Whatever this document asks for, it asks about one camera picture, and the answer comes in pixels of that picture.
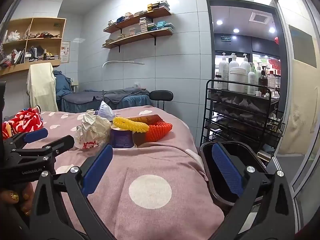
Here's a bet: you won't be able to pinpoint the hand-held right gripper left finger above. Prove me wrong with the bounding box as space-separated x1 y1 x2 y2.
30 144 115 240

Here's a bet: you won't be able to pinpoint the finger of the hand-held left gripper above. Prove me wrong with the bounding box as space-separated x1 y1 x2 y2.
11 135 75 167
3 128 48 151

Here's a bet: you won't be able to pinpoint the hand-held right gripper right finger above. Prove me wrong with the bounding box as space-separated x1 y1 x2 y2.
207 141 297 240

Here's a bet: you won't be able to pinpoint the dark brown trash bin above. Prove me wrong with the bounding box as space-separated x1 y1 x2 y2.
199 141 269 209

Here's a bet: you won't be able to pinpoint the white plastic bag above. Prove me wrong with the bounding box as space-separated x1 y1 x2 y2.
75 109 112 150

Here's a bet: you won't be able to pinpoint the purple paper cup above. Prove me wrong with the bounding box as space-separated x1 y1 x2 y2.
110 126 135 149

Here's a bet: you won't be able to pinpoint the yellow foam fruit net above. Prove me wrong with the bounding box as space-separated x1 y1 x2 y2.
112 116 150 133

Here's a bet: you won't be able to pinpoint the pale purple wrapper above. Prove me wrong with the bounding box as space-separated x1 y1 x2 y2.
96 101 117 119

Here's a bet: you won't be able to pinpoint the orange foam fruit net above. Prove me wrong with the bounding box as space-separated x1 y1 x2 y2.
145 121 173 142

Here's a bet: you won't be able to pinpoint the brown cardboard box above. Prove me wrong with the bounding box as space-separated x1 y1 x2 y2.
127 114 163 147

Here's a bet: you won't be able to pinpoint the person's left hand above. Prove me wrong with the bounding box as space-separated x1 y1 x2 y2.
0 182 35 217

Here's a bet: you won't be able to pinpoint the red patterned cloth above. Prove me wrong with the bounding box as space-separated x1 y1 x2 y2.
2 107 44 139

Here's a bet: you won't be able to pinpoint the cream towel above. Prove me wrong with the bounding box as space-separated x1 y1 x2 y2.
27 62 59 112

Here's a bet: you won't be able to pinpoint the pink polka dot blanket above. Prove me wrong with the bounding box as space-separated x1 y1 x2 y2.
21 107 225 240

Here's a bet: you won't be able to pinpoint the blue cloth pile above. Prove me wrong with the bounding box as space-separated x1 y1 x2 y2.
53 70 75 98

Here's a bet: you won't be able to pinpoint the massage bed with grey blanket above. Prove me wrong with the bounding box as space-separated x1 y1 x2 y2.
56 87 152 112

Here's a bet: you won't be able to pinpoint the wooden cubby shelf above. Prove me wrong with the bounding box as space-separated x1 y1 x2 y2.
0 17 67 77

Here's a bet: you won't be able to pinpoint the large white jar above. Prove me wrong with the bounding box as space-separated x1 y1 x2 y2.
229 67 247 93

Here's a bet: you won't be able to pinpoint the brown glass bottle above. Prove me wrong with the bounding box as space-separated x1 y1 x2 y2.
258 66 268 88

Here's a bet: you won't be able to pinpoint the black stool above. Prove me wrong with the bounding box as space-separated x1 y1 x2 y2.
149 90 174 110

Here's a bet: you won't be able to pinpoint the clear plastic bottle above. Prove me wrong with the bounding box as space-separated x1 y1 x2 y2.
267 70 277 92

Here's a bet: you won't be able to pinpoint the row of white pump bottles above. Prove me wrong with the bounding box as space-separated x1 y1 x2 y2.
214 52 263 97

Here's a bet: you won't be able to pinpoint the glass sliding door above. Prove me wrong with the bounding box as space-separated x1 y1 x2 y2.
262 0 320 230

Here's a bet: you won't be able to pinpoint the white arc floor lamp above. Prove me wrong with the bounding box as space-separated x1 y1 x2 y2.
101 60 145 98

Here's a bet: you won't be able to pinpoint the ceiling vent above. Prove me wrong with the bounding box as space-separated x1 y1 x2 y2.
249 12 269 24

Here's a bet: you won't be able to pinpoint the stacks of small boxes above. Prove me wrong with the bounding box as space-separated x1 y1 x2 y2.
107 1 171 27

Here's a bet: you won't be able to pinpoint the black wire rolling cart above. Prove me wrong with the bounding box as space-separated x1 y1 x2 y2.
200 79 285 160

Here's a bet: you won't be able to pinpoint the wall poster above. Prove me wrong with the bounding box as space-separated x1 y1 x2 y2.
61 41 71 63

